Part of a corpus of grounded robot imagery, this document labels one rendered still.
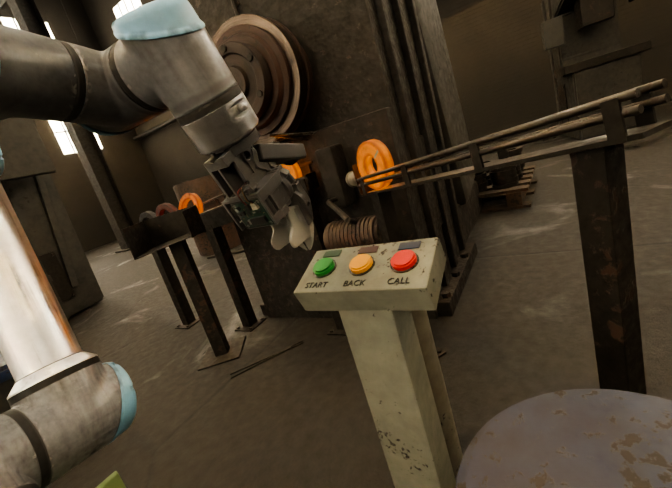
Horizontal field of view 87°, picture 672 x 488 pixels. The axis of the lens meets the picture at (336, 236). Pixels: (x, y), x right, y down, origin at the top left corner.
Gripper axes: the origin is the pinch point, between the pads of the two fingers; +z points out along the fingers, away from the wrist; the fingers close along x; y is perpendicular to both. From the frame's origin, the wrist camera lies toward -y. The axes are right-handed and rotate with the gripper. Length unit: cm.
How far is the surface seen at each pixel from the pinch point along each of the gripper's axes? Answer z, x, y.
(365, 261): 5.6, 8.7, 0.3
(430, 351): 36.8, 9.3, -4.3
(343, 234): 35, -29, -48
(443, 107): 41, -12, -159
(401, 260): 5.6, 15.1, 0.8
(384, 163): 14, -6, -51
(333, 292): 7.0, 4.0, 5.5
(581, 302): 95, 38, -67
